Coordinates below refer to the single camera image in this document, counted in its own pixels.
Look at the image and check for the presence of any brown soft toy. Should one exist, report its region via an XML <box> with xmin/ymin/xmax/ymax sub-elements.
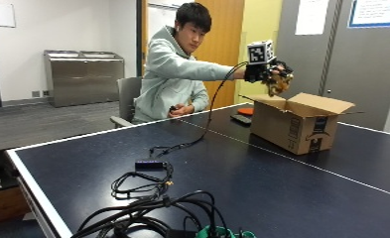
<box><xmin>266</xmin><ymin>70</ymin><xmax>295</xmax><ymax>98</ymax></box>

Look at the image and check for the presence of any white marker cube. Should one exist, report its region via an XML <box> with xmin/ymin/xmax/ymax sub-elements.
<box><xmin>247</xmin><ymin>39</ymin><xmax>279</xmax><ymax>65</ymax></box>

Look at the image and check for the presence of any person in pale green hoodie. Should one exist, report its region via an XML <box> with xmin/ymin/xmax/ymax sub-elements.
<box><xmin>133</xmin><ymin>2</ymin><xmax>250</xmax><ymax>124</ymax></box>

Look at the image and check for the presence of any grey chair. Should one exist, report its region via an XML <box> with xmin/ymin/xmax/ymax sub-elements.
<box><xmin>109</xmin><ymin>76</ymin><xmax>145</xmax><ymax>129</ymax></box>

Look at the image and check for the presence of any wooden door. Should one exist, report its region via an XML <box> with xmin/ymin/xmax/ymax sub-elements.
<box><xmin>194</xmin><ymin>0</ymin><xmax>247</xmax><ymax>110</ymax></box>

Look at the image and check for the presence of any black remote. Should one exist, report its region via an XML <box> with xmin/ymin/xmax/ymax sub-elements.
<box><xmin>230</xmin><ymin>113</ymin><xmax>254</xmax><ymax>125</ymax></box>

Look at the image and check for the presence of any small black hub box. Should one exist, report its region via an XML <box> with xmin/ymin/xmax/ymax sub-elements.
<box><xmin>134</xmin><ymin>160</ymin><xmax>167</xmax><ymax>172</ymax></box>

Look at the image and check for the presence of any white paper sheet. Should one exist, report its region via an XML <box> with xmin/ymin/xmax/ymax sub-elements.
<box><xmin>294</xmin><ymin>0</ymin><xmax>332</xmax><ymax>37</ymax></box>

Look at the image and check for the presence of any open cardboard box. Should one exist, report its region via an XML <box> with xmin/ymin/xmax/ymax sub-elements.
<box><xmin>240</xmin><ymin>92</ymin><xmax>364</xmax><ymax>156</ymax></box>

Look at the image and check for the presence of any stainless steel waste bin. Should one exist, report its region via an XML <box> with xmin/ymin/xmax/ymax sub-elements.
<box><xmin>44</xmin><ymin>50</ymin><xmax>126</xmax><ymax>108</ymax></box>

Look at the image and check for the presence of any blue framed poster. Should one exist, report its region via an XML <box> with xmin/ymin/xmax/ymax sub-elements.
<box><xmin>347</xmin><ymin>0</ymin><xmax>390</xmax><ymax>29</ymax></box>

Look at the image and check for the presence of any green plastic object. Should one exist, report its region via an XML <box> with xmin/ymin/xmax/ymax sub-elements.
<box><xmin>195</xmin><ymin>225</ymin><xmax>259</xmax><ymax>238</ymax></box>

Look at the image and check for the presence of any wooden cabinet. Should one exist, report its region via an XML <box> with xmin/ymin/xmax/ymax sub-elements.
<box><xmin>0</xmin><ymin>184</ymin><xmax>32</xmax><ymax>227</ymax></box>

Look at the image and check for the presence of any black glove cable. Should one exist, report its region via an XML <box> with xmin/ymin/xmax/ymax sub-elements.
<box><xmin>149</xmin><ymin>60</ymin><xmax>251</xmax><ymax>159</ymax></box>

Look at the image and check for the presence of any thin coiled black cable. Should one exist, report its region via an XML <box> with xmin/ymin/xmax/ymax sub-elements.
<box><xmin>110</xmin><ymin>161</ymin><xmax>177</xmax><ymax>201</ymax></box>

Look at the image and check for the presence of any bundle of thick black cables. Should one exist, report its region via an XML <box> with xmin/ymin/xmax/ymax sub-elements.
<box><xmin>70</xmin><ymin>189</ymin><xmax>232</xmax><ymax>238</ymax></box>

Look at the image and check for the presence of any white wall board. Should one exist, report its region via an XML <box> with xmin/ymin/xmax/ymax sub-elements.
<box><xmin>0</xmin><ymin>0</ymin><xmax>18</xmax><ymax>29</ymax></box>

